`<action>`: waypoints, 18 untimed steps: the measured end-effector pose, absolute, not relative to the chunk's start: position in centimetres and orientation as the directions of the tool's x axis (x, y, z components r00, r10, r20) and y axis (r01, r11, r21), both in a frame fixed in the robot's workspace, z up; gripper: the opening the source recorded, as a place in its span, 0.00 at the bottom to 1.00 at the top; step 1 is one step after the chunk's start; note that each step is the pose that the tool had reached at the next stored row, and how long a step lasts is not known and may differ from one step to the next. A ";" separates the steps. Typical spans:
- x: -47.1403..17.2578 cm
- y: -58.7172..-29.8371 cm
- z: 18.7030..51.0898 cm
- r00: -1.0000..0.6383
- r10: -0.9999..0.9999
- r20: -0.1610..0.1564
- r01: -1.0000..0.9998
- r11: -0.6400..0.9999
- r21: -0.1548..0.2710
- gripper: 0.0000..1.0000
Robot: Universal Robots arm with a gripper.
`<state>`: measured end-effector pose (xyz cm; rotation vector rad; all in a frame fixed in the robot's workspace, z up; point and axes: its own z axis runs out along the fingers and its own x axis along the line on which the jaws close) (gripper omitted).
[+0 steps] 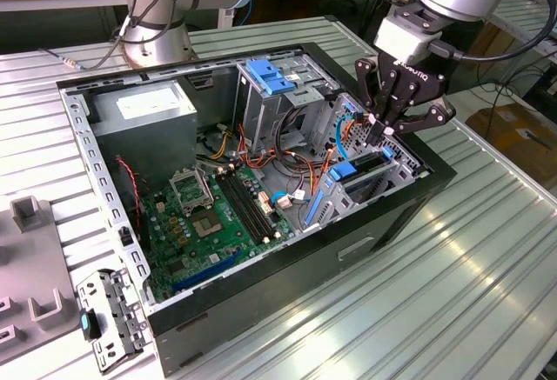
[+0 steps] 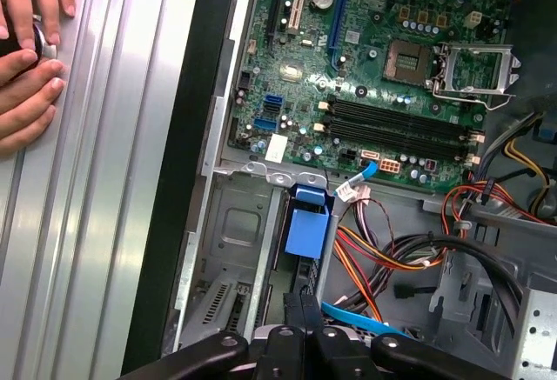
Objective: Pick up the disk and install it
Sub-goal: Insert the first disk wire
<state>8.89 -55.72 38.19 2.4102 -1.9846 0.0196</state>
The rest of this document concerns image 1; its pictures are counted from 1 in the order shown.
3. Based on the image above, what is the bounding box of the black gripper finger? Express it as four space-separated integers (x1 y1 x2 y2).
354 57 401 146
385 82 457 137

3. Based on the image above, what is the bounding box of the grey parts rack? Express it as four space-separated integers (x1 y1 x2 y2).
0 195 82 363

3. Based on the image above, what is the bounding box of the grey power supply unit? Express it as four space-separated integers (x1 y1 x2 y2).
89 79 199 181

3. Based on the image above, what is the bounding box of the orange red wire bundle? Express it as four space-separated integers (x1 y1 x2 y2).
237 123 339 201

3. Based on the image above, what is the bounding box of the black RAM slot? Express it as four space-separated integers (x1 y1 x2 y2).
228 166 279 242
216 170 265 245

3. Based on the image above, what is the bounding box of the short blue wire white plug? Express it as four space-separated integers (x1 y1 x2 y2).
270 190 312 212

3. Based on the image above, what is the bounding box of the hard disk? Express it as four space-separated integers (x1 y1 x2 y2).
304 145 396 228

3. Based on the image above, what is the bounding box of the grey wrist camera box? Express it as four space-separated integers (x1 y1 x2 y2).
373 17 440 66

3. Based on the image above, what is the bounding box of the blue expansion slot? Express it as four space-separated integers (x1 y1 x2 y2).
171 251 243 294

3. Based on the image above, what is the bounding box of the yellow orange wire bundle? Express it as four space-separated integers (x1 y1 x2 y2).
198 123 239 160

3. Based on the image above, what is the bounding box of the red black fan wire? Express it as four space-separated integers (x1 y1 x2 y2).
114 157 145 230

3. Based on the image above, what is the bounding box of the metal socket cover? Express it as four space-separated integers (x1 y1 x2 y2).
168 166 215 217

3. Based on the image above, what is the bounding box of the cable with brass connector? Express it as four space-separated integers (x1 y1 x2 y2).
38 14 131 71

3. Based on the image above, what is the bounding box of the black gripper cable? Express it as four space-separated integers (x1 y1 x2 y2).
430 0 557 63

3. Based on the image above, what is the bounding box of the green Dell motherboard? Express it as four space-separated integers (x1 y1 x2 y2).
138 164 297 305

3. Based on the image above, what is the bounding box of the metal expansion bracket plate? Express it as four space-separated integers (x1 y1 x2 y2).
76 266 149 375

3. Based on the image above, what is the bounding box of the large brown cardboard box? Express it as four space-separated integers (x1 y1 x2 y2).
465 103 557 181

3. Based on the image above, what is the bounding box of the black cable bundle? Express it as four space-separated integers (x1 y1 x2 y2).
272 104 317 170

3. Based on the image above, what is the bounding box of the black blue bracket latch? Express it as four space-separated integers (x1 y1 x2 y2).
79 308 104 342

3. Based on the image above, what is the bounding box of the blue SATA wire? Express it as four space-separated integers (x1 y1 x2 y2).
336 101 363 162

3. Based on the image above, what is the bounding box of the black open PC case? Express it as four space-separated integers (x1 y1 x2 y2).
55 40 458 377

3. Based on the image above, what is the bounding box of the grey disk bay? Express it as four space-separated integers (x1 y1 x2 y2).
304 90 432 233

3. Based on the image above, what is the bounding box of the orange red power wire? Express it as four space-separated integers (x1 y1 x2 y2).
341 110 379 146

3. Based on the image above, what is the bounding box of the grey optical drive cage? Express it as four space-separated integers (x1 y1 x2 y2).
234 56 343 155

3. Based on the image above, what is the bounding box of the CPU socket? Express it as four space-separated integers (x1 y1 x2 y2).
190 210 224 240

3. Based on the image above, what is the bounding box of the blue plastic drive latch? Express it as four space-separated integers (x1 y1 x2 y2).
245 60 297 97

